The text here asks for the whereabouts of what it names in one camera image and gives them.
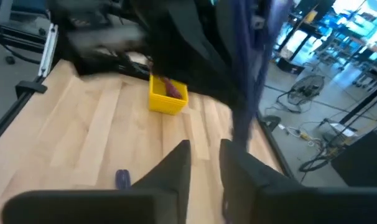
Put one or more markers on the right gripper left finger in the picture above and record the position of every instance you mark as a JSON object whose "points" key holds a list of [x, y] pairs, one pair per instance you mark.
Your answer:
{"points": [[114, 207]]}

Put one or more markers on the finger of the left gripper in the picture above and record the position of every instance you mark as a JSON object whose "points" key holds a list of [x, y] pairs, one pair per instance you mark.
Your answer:
{"points": [[230, 31], [201, 53]]}

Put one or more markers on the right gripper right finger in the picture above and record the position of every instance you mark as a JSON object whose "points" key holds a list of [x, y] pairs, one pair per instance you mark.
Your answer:
{"points": [[285, 207]]}

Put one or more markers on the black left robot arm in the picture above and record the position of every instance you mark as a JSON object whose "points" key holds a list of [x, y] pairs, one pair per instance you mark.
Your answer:
{"points": [[92, 40]]}

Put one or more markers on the yellow plastic basket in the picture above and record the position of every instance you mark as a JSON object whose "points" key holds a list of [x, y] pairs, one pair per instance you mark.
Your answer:
{"points": [[166, 104]]}

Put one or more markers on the black background computer tower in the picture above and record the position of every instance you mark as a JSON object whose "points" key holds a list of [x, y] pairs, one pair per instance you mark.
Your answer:
{"points": [[362, 161]]}

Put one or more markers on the black floor fan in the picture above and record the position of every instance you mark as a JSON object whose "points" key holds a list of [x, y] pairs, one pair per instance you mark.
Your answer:
{"points": [[306, 90]]}

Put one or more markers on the silver metal bracket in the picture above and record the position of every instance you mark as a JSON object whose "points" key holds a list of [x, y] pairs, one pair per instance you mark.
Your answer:
{"points": [[48, 53]]}

